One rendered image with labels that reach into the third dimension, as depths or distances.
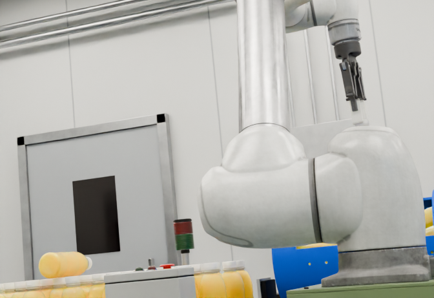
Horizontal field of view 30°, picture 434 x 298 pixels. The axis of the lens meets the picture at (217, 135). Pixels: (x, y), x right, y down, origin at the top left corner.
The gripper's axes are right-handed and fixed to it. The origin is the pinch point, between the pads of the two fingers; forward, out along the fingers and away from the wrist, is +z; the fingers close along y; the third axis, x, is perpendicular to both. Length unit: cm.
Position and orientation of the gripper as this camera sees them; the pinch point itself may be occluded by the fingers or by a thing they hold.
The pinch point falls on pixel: (358, 112)
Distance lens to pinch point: 232.5
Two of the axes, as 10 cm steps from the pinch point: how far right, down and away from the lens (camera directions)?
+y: 4.6, 0.6, 8.9
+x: -8.8, 2.0, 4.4
